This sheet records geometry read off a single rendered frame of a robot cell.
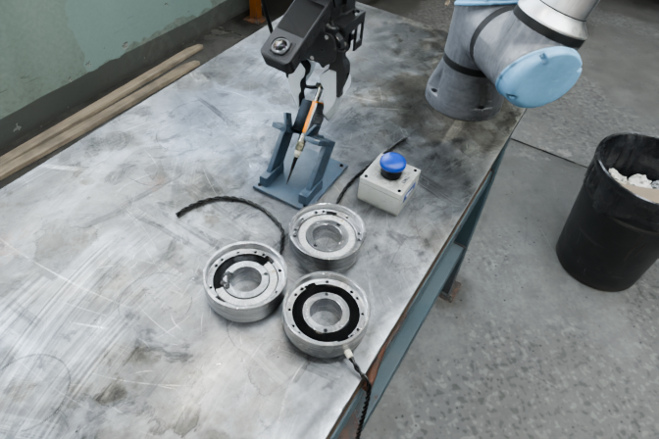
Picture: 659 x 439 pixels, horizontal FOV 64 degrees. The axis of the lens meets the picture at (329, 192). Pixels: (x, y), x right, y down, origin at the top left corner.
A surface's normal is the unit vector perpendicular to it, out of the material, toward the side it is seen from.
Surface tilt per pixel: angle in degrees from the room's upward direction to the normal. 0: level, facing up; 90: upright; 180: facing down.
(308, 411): 0
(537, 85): 97
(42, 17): 90
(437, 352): 0
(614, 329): 0
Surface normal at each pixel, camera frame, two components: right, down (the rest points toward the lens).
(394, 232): 0.07, -0.72
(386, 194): -0.52, 0.57
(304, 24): -0.14, -0.34
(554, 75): 0.22, 0.77
